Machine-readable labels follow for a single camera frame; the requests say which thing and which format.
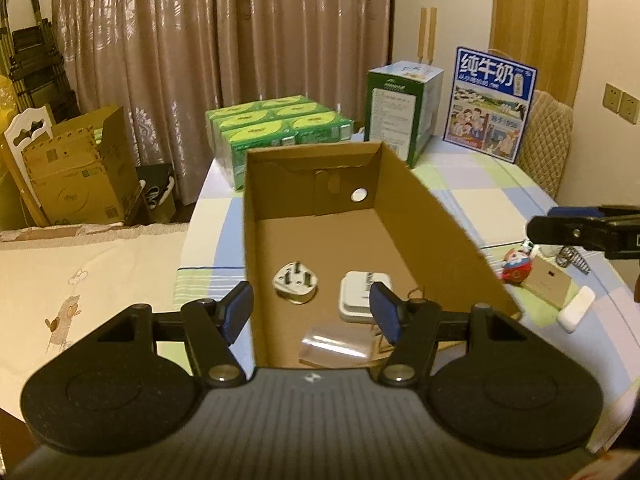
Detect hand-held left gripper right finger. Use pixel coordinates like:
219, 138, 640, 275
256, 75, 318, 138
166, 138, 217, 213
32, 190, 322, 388
371, 281, 538, 387

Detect small brown paper box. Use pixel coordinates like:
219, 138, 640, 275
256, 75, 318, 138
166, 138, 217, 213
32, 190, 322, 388
520, 255, 572, 311

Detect green tissue multipack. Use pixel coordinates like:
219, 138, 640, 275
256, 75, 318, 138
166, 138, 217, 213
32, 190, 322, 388
205, 94, 355, 191

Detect green milk carton box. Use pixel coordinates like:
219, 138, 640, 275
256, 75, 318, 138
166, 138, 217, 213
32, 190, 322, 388
364, 60, 445, 168

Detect red round doll toy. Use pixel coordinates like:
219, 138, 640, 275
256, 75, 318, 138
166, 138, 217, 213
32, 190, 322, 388
500, 247, 536, 283

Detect clear plastic box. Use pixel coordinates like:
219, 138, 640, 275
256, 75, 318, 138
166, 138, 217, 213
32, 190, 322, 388
298, 325, 383, 368

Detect black folding ladder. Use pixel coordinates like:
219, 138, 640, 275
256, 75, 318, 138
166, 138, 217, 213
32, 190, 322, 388
0, 0, 81, 126

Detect brown cardboard box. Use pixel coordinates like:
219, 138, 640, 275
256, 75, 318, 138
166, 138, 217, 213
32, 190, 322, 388
242, 141, 523, 368

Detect wooden door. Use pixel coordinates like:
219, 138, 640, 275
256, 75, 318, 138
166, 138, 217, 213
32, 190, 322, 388
490, 0, 588, 108

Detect gold wall socket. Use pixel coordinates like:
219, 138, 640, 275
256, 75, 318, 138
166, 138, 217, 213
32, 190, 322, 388
602, 82, 623, 112
618, 91, 640, 125

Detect blue milk carton box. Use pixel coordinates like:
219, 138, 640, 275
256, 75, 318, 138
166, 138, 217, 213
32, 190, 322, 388
442, 46, 538, 163

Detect white wooden chair back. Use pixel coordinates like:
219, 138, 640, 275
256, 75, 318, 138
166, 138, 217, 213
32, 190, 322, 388
0, 105, 56, 228

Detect white square charger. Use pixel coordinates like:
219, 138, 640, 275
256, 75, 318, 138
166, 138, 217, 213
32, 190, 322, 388
339, 270, 393, 325

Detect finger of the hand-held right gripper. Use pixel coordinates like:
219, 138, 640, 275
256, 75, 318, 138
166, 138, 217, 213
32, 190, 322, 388
526, 205, 613, 256

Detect brown shipping carton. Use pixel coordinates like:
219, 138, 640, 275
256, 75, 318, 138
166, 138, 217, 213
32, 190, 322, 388
22, 105, 141, 226

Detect cream embroidered cloth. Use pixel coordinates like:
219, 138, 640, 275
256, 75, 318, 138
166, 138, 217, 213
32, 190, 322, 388
0, 220, 201, 421

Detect wooden posts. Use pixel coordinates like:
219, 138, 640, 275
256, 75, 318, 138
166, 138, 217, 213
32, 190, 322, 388
419, 6, 438, 66

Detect beige patterned curtain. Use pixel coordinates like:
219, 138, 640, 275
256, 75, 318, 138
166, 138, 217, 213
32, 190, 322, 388
50, 0, 393, 206

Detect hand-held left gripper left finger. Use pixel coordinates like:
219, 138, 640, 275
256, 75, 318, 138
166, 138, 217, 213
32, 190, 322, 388
65, 281, 254, 388

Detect white square night light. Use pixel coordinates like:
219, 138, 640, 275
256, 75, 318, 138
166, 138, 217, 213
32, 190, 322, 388
272, 260, 319, 306

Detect black storage bin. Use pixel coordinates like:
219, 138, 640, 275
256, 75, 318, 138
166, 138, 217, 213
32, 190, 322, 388
136, 162, 177, 223

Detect beige quilted chair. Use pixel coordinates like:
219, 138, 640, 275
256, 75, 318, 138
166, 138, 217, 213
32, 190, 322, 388
515, 89, 575, 200

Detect metal coil spring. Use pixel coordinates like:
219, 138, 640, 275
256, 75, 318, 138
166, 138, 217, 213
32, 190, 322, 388
555, 246, 591, 275

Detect white oblong block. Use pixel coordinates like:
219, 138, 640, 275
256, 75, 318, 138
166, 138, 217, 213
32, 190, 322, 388
557, 285, 596, 333

